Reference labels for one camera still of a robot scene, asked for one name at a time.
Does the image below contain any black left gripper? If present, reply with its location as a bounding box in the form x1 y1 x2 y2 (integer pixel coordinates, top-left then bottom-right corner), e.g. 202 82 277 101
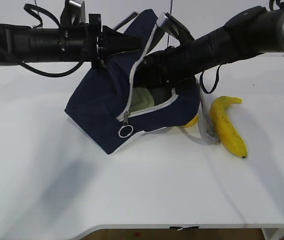
81 13 143 69

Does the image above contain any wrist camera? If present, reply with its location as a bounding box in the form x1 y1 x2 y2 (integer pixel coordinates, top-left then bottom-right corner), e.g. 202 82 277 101
60 0 86 27
156 12 195 44

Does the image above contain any green lidded glass container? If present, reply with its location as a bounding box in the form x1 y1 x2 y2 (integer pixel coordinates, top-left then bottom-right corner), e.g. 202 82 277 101
130 87 155 112

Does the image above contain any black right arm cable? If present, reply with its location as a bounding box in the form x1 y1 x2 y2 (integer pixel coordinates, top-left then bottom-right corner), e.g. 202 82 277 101
198 63 222 95

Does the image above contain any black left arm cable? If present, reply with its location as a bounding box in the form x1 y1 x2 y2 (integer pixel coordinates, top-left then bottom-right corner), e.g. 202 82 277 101
0 3 85 78

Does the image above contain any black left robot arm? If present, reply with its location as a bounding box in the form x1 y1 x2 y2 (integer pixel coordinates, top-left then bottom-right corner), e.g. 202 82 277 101
0 14 144 67

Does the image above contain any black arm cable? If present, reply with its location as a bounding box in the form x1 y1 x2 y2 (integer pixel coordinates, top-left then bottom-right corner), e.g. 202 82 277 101
0 3 85 78
198 63 222 95

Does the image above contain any yellow pear-shaped gourd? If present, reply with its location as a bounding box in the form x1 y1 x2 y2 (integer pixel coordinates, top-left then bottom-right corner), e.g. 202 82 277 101
181 115 199 128

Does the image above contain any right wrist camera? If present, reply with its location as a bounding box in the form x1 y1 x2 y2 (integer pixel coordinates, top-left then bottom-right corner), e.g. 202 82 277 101
156 12 195 44

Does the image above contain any black tape on table edge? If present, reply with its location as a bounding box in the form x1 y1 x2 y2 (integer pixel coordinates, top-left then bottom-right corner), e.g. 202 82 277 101
169 225 199 231

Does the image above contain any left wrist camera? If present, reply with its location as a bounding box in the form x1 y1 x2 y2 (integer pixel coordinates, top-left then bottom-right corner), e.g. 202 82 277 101
60 0 86 27

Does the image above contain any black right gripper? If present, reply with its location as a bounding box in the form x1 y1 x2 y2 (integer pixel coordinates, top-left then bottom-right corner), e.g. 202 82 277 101
134 44 196 88

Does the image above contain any yellow banana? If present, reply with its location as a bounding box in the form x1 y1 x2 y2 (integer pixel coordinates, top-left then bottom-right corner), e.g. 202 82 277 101
209 96 248 159

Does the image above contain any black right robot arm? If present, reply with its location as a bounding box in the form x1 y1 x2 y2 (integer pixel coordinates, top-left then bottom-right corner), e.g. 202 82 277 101
133 6 284 88

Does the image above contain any navy blue lunch bag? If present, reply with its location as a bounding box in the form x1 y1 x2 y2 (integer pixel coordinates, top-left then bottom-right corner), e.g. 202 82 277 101
65 9 219 154

